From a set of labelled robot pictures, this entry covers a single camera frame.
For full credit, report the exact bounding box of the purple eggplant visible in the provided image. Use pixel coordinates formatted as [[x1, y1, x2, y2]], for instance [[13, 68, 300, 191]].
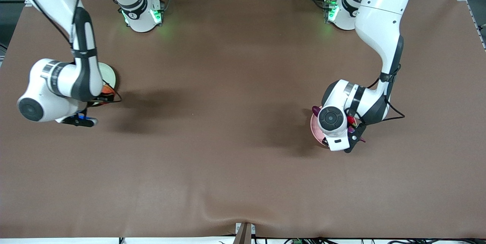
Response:
[[311, 106, 367, 144]]

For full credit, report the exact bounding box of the green round plate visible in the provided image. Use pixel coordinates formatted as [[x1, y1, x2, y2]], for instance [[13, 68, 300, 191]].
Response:
[[90, 63, 117, 107]]

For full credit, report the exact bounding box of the pink round plate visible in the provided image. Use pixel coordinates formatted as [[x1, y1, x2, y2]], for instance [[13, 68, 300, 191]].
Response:
[[311, 106, 328, 146]]

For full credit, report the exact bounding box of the brown table cloth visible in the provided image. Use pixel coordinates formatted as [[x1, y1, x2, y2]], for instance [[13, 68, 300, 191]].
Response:
[[0, 0, 486, 239]]

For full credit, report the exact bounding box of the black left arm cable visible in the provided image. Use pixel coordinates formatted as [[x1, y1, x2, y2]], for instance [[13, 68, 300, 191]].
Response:
[[366, 65, 406, 123]]

